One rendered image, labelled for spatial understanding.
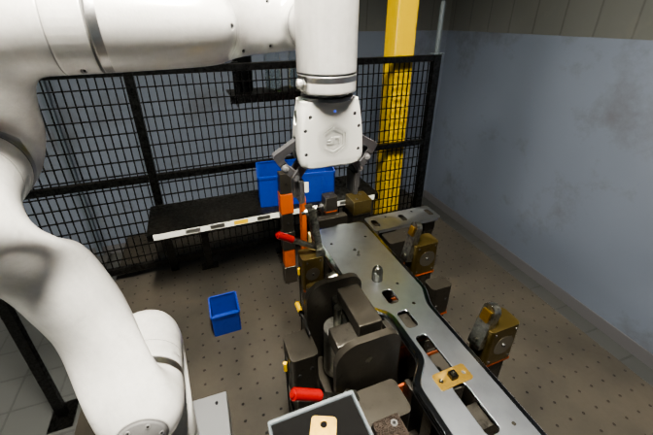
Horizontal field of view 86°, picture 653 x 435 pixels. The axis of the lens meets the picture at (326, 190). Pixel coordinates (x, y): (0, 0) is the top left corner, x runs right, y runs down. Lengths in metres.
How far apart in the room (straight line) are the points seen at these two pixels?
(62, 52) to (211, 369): 1.05
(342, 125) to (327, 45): 0.11
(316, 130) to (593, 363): 1.26
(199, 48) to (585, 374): 1.39
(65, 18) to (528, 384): 1.35
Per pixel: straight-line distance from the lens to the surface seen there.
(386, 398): 0.75
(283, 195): 1.29
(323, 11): 0.47
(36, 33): 0.44
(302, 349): 0.80
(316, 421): 0.62
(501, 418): 0.88
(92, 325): 0.58
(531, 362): 1.42
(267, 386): 1.22
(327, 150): 0.51
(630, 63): 2.43
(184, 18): 0.43
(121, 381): 0.62
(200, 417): 1.10
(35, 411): 2.43
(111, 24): 0.43
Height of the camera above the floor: 1.70
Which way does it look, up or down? 26 degrees down
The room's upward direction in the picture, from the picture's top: straight up
